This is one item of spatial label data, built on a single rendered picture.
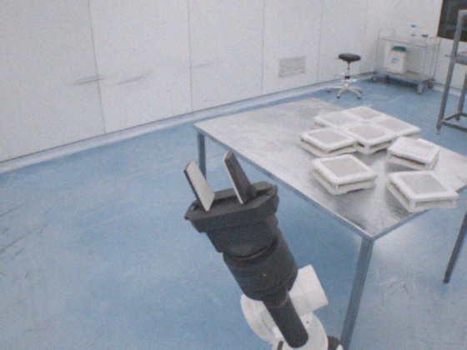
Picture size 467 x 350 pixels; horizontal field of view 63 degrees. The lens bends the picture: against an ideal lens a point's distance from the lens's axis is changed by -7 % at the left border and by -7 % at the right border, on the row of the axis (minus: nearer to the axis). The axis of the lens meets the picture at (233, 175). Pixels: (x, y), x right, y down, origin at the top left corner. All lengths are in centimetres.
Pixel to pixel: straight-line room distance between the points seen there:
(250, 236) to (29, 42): 397
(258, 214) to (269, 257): 7
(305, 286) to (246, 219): 16
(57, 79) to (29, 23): 62
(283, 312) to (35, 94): 407
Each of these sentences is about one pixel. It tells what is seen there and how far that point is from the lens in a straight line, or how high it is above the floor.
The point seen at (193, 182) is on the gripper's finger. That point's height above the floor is 157.
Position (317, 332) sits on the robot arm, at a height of 124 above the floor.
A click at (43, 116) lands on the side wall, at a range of 451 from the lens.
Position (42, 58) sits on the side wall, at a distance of 439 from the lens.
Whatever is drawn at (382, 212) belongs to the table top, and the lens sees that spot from 185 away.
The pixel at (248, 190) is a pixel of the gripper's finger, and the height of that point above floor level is 157.
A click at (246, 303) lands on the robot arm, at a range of 61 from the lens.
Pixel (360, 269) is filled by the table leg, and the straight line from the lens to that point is 184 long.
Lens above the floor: 181
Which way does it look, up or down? 28 degrees down
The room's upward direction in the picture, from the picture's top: straight up
